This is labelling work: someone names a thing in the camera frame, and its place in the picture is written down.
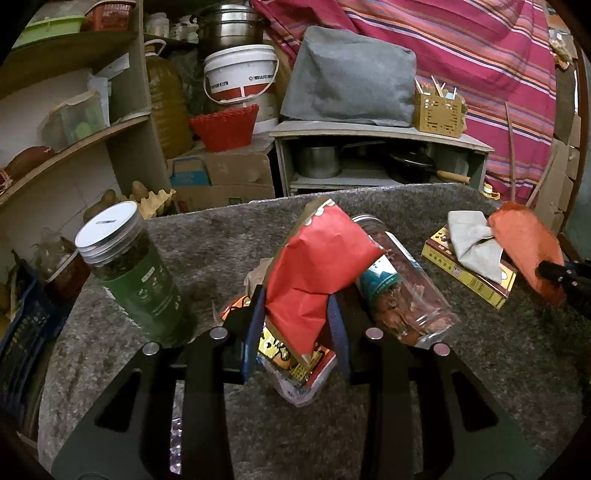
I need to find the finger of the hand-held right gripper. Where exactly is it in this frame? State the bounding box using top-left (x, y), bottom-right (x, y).
top-left (537, 260), bottom-right (591, 284)
top-left (51, 284), bottom-right (269, 480)
top-left (327, 293), bottom-right (543, 480)

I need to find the orange cloth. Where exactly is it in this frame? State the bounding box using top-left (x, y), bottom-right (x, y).
top-left (487, 200), bottom-right (566, 306)

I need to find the red and gold packet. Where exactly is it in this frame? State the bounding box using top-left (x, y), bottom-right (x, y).
top-left (265, 196), bottom-right (386, 370)

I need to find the red foil snack bag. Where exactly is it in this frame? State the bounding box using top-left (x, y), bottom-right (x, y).
top-left (216, 295), bottom-right (339, 408)

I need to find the yellow printed box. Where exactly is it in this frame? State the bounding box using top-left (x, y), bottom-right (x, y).
top-left (421, 224), bottom-right (519, 310)

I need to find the clear plastic jar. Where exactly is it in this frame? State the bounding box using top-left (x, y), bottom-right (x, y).
top-left (348, 213), bottom-right (462, 347)

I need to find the white cloth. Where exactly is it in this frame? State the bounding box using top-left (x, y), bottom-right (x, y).
top-left (447, 210), bottom-right (506, 283)

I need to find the pile of cardboard pieces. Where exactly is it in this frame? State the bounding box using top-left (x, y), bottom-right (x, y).
top-left (536, 111), bottom-right (583, 236)

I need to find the purple pill blister pack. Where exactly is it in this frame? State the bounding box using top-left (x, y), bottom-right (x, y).
top-left (168, 401), bottom-right (183, 476)

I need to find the wooden stick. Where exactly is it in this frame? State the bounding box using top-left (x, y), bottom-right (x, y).
top-left (503, 102), bottom-right (520, 204)

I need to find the green jar with silver lid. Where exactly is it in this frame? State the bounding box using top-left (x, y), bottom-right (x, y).
top-left (75, 200), bottom-right (195, 347)

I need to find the yellow egg carton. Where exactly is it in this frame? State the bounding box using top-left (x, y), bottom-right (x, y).
top-left (134, 187), bottom-right (178, 220)

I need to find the brown and blue cardboard box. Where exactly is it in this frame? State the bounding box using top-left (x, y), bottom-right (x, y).
top-left (167, 150), bottom-right (276, 213)

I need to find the steel saucepan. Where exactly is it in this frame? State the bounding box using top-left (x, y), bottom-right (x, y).
top-left (293, 145), bottom-right (345, 179)

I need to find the bamboo utensil holder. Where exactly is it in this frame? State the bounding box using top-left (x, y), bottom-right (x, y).
top-left (413, 85), bottom-right (465, 138)

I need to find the low grey cabinet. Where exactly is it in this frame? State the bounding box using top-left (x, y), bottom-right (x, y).
top-left (269, 121), bottom-right (496, 197)

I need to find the hanging beige bundle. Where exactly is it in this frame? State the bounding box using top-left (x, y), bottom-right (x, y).
top-left (549, 34), bottom-right (575, 65)

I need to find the dark blue plastic crate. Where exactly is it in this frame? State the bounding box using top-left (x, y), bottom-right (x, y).
top-left (0, 263), bottom-right (70, 430)

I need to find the bundle of chopsticks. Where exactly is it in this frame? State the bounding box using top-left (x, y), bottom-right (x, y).
top-left (414, 74), bottom-right (462, 100)

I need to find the red plastic basket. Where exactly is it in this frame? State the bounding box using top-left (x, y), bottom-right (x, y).
top-left (188, 104), bottom-right (260, 153)

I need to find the red striped hanging cloth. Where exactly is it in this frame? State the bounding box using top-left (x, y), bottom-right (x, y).
top-left (252, 0), bottom-right (583, 204)

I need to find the large yellow oil bottle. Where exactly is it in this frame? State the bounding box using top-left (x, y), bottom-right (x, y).
top-left (144, 39), bottom-right (195, 160)

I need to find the grey fabric cover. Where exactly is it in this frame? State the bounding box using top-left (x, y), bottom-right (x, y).
top-left (280, 25), bottom-right (416, 127)

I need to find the white plastic bucket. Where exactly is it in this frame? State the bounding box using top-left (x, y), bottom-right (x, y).
top-left (202, 44), bottom-right (281, 134)

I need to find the wooden shelf unit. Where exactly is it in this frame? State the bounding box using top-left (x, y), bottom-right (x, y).
top-left (0, 0), bottom-right (204, 232)

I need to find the clear plastic container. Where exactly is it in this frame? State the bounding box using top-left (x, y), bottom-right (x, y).
top-left (48, 90), bottom-right (109, 148)

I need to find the sweet potato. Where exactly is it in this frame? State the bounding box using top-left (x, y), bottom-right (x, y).
top-left (2, 145), bottom-right (56, 181)

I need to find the stainless steel pot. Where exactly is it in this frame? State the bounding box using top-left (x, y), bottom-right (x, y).
top-left (191, 4), bottom-right (269, 54)

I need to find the small red mesh basket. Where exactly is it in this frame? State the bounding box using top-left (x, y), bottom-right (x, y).
top-left (83, 0), bottom-right (138, 32)

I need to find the green plastic tray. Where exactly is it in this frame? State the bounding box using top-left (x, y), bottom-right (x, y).
top-left (11, 15), bottom-right (88, 51)

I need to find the black pan with wooden handle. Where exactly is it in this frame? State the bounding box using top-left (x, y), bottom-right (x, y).
top-left (388, 150), bottom-right (472, 183)

